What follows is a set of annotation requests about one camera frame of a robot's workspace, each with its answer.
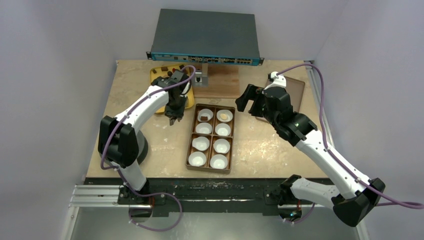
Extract yellow tray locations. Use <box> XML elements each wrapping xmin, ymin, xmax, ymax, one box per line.
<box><xmin>149</xmin><ymin>63</ymin><xmax>195</xmax><ymax>109</ymax></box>

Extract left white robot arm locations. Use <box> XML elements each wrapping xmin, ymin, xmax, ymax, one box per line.
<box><xmin>98</xmin><ymin>67</ymin><xmax>195</xmax><ymax>205</ymax></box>

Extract aluminium frame rail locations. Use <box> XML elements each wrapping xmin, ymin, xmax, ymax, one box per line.
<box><xmin>69</xmin><ymin>185</ymin><xmax>120</xmax><ymax>208</ymax></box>

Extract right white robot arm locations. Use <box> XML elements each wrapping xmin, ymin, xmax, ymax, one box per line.
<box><xmin>235</xmin><ymin>84</ymin><xmax>386</xmax><ymax>227</ymax></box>

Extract brown chocolate box tray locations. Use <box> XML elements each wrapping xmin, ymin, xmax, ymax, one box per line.
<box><xmin>185</xmin><ymin>104</ymin><xmax>236</xmax><ymax>175</ymax></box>

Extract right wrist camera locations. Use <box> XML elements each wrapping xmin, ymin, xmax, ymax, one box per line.
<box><xmin>265</xmin><ymin>71</ymin><xmax>287</xmax><ymax>89</ymax></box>

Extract wooden board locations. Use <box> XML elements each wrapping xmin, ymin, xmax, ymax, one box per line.
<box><xmin>192</xmin><ymin>63</ymin><xmax>240</xmax><ymax>99</ymax></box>

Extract blue network switch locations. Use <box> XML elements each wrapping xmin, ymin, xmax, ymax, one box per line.
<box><xmin>146</xmin><ymin>8</ymin><xmax>264</xmax><ymax>66</ymax></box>

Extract grey metal stand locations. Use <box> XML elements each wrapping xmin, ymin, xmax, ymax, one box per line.
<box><xmin>192</xmin><ymin>63</ymin><xmax>209</xmax><ymax>88</ymax></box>

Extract grey round speaker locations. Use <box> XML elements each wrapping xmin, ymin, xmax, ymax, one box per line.
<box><xmin>136</xmin><ymin>130</ymin><xmax>149</xmax><ymax>165</ymax></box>

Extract metal tongs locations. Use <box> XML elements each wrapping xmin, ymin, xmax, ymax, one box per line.
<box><xmin>169</xmin><ymin>116</ymin><xmax>180</xmax><ymax>126</ymax></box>

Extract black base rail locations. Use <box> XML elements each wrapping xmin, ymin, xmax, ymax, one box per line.
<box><xmin>84</xmin><ymin>177</ymin><xmax>286</xmax><ymax>217</ymax></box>

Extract brown box lid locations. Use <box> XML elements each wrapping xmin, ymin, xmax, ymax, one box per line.
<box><xmin>256</xmin><ymin>75</ymin><xmax>306</xmax><ymax>124</ymax></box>

